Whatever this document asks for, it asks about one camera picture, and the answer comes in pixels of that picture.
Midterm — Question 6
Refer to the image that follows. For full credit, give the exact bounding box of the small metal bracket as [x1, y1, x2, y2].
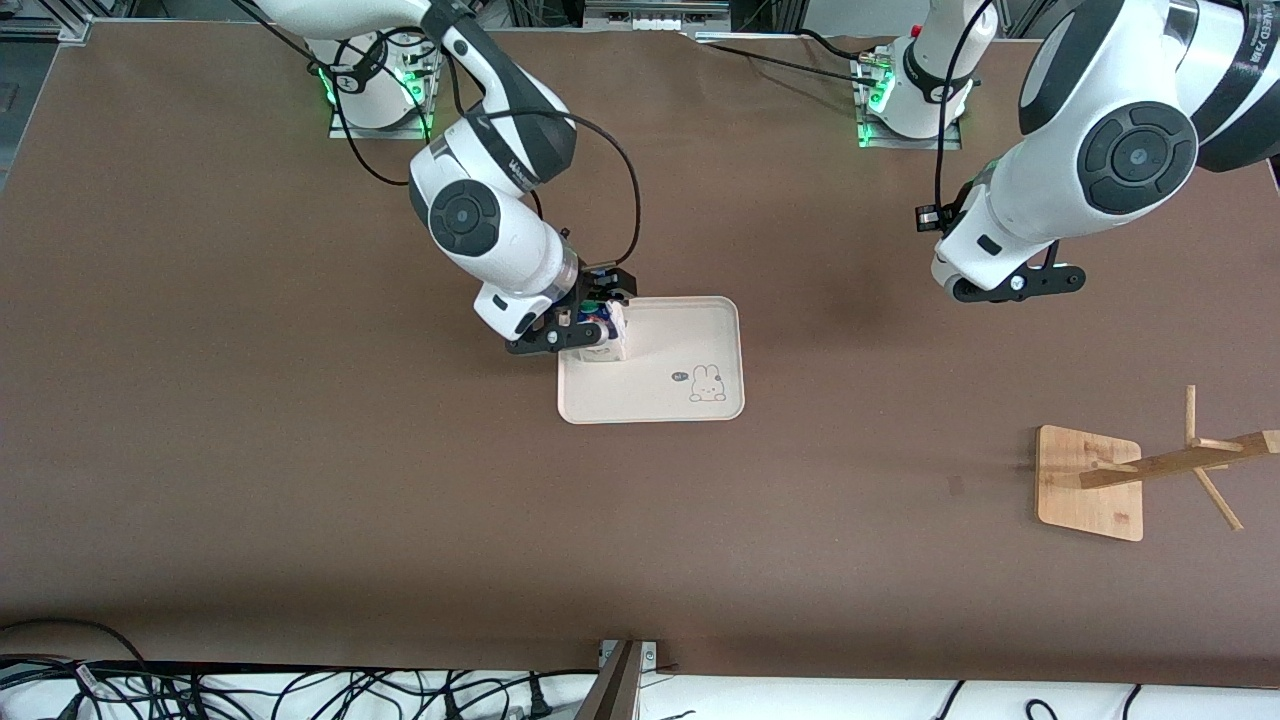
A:
[598, 640, 661, 673]

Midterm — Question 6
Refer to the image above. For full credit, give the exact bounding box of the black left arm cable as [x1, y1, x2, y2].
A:
[935, 0, 993, 211]

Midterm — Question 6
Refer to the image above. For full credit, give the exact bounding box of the long black table cable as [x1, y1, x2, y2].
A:
[685, 30, 886, 89]

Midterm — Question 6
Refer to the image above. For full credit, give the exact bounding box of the brown table cover mat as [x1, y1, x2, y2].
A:
[0, 20, 1280, 691]

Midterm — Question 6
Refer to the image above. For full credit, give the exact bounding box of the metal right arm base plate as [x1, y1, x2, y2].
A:
[328, 45, 433, 139]

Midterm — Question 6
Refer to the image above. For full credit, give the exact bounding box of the short black table cable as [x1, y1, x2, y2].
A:
[795, 28, 891, 66]

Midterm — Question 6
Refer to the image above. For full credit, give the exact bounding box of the aluminium corner profile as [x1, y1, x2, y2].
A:
[0, 0, 96, 43]

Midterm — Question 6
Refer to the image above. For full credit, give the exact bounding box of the beige rabbit print tray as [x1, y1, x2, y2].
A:
[557, 296, 746, 425]

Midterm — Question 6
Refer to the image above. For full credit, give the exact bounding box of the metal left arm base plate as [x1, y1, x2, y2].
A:
[856, 60, 963, 151]

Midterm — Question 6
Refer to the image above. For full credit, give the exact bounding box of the blue white milk carton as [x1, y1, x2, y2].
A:
[575, 298, 631, 363]

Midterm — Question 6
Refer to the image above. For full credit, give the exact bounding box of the aluminium frame rail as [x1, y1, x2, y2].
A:
[583, 0, 731, 31]

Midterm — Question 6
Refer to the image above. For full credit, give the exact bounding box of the grey metal pole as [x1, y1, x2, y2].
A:
[575, 640, 643, 720]

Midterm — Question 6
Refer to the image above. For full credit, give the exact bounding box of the wooden mug stand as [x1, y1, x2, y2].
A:
[1035, 385, 1280, 542]

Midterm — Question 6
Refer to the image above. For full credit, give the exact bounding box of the black cable bundle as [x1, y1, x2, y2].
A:
[0, 618, 601, 720]

